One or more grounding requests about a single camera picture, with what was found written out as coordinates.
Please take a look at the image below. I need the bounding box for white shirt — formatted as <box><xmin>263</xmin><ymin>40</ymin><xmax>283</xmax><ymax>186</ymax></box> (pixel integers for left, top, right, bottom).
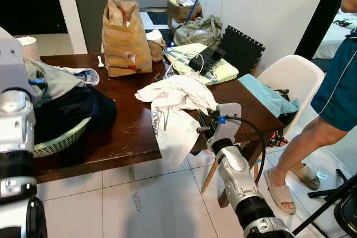
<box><xmin>136</xmin><ymin>75</ymin><xmax>219</xmax><ymax>166</ymax></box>

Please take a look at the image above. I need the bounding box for pale yellow pad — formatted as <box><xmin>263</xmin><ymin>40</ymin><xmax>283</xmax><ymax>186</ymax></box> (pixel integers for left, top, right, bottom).
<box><xmin>163</xmin><ymin>43</ymin><xmax>239</xmax><ymax>85</ymax></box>

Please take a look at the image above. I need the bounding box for black power strip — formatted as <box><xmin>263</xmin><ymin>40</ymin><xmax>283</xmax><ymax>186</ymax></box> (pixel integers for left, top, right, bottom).
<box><xmin>189</xmin><ymin>46</ymin><xmax>226</xmax><ymax>76</ymax></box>

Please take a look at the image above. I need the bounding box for teal towel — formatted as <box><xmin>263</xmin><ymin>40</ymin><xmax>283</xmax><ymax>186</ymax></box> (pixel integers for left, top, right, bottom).
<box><xmin>239</xmin><ymin>74</ymin><xmax>299</xmax><ymax>117</ymax></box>

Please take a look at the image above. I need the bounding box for black foam puzzle mat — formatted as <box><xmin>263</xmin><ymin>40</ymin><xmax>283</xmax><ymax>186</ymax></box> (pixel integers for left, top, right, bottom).
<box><xmin>218</xmin><ymin>25</ymin><xmax>266</xmax><ymax>77</ymax></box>

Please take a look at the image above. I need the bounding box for dark wooden dining table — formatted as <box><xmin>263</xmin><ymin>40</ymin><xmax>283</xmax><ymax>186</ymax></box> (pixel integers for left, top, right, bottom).
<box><xmin>31</xmin><ymin>53</ymin><xmax>285</xmax><ymax>194</ymax></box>

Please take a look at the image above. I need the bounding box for small crumpled paper bag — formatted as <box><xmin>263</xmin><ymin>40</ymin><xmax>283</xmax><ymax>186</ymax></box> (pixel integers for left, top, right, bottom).
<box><xmin>146</xmin><ymin>29</ymin><xmax>166</xmax><ymax>63</ymax></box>

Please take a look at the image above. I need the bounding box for grey green plastic bag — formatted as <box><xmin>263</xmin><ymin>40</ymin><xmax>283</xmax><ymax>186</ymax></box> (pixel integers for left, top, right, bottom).
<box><xmin>174</xmin><ymin>14</ymin><xmax>224</xmax><ymax>48</ymax></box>

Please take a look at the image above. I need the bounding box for white plastic chair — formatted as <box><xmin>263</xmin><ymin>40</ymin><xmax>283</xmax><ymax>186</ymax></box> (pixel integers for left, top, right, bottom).
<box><xmin>257</xmin><ymin>54</ymin><xmax>325</xmax><ymax>138</ymax></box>

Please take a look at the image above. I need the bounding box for beige slipper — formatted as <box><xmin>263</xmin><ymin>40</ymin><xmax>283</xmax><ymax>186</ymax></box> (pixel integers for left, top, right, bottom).
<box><xmin>290</xmin><ymin>163</ymin><xmax>321</xmax><ymax>190</ymax></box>
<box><xmin>264</xmin><ymin>168</ymin><xmax>296</xmax><ymax>215</ymax></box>

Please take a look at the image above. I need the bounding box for person in teal shorts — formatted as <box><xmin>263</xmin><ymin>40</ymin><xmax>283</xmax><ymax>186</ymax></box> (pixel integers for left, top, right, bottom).
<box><xmin>263</xmin><ymin>0</ymin><xmax>357</xmax><ymax>215</ymax></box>

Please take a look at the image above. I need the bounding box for brown paper shopping bag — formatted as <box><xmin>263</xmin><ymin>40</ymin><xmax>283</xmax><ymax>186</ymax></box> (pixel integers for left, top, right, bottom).
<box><xmin>166</xmin><ymin>0</ymin><xmax>202</xmax><ymax>38</ymax></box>

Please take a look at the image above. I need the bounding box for tall brown paper bag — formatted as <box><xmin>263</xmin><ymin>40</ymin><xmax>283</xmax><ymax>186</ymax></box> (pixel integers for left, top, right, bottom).
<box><xmin>102</xmin><ymin>0</ymin><xmax>153</xmax><ymax>78</ymax></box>

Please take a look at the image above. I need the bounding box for white and blue garment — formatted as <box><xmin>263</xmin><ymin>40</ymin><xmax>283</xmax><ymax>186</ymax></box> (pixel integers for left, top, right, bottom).
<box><xmin>59</xmin><ymin>66</ymin><xmax>101</xmax><ymax>86</ymax></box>

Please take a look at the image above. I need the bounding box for dark navy garment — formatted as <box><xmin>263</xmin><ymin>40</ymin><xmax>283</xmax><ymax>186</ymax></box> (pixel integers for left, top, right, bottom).
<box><xmin>33</xmin><ymin>85</ymin><xmax>118</xmax><ymax>145</ymax></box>

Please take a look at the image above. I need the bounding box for black tripod stand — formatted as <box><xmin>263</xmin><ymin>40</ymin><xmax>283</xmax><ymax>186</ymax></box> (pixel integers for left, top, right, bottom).
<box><xmin>293</xmin><ymin>168</ymin><xmax>357</xmax><ymax>236</ymax></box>

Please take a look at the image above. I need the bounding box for pale green laundry basket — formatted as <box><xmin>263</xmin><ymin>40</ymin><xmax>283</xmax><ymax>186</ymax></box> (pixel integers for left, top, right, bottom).
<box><xmin>32</xmin><ymin>116</ymin><xmax>93</xmax><ymax>158</ymax></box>

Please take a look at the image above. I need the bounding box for beige cup with white lid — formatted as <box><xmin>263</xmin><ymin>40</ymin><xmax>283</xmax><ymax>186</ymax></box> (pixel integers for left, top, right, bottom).
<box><xmin>16</xmin><ymin>36</ymin><xmax>41</xmax><ymax>63</ymax></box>

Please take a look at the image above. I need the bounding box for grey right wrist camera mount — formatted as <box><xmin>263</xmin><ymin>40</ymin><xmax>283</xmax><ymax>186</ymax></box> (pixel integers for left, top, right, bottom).
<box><xmin>208</xmin><ymin>103</ymin><xmax>242</xmax><ymax>152</ymax></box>

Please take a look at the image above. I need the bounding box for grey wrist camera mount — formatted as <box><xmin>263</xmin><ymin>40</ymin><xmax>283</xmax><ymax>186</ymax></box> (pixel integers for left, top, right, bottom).
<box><xmin>208</xmin><ymin>103</ymin><xmax>242</xmax><ymax>152</ymax></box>
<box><xmin>0</xmin><ymin>26</ymin><xmax>38</xmax><ymax>104</ymax></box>

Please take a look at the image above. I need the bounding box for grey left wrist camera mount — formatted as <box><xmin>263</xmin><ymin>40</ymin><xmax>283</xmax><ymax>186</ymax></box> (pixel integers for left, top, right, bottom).
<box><xmin>0</xmin><ymin>26</ymin><xmax>38</xmax><ymax>104</ymax></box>

